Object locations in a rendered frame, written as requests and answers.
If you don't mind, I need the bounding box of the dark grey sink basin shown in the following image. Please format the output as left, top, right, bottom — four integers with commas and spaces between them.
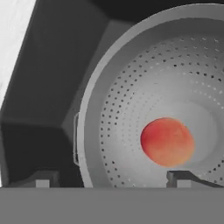
0, 0, 224, 188

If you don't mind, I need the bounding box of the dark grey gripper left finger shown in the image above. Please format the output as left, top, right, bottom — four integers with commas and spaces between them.
7, 170, 61, 188

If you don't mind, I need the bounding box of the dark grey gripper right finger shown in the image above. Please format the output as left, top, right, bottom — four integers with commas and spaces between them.
165, 170, 224, 188

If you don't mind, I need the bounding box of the orange red peach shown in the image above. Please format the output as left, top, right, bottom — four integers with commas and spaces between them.
140, 117, 196, 168

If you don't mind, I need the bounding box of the grey metal colander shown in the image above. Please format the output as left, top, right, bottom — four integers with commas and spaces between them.
73, 3, 224, 188

